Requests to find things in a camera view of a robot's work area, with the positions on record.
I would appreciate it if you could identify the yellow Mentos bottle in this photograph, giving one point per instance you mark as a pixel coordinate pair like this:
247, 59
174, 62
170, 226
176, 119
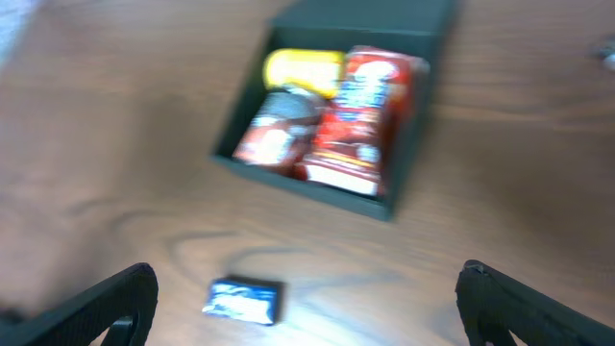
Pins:
319, 71

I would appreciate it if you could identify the Pringles small can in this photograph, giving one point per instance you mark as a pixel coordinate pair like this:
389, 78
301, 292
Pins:
280, 132

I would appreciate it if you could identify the blue Eclipse mint tin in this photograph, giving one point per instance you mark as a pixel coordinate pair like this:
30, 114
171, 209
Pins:
245, 299

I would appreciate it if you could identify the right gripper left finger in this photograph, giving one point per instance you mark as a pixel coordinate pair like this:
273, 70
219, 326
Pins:
122, 308

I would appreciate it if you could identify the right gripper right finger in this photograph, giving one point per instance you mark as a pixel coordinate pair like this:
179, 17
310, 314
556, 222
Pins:
498, 310

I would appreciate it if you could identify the Hello Panda red box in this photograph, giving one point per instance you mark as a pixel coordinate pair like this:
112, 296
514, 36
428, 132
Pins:
354, 138

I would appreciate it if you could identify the dark green open box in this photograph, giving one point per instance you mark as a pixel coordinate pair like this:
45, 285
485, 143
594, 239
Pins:
414, 27

